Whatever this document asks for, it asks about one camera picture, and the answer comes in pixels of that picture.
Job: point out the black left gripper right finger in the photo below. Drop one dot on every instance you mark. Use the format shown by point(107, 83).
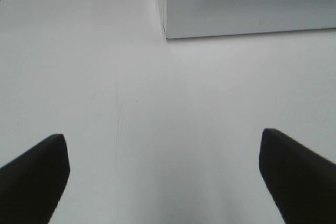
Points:
point(300, 181)

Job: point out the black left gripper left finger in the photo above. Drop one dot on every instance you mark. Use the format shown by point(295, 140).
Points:
point(33, 183)

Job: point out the white microwave door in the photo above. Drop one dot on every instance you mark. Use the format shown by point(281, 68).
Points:
point(202, 18)

